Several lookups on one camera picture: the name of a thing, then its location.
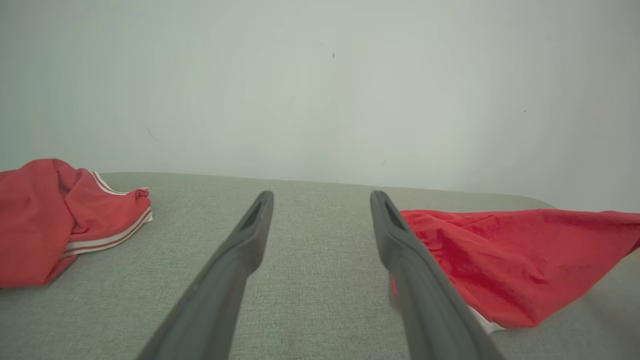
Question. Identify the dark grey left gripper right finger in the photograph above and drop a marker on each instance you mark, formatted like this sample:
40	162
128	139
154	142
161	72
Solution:
430	320

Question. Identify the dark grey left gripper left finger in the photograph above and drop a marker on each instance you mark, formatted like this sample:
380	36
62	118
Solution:
210	310

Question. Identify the red shorts with white stripe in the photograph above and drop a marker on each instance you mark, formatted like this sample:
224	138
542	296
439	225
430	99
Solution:
515	265

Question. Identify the red Bulls basketball jersey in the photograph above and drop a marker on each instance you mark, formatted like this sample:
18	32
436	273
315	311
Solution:
35	225

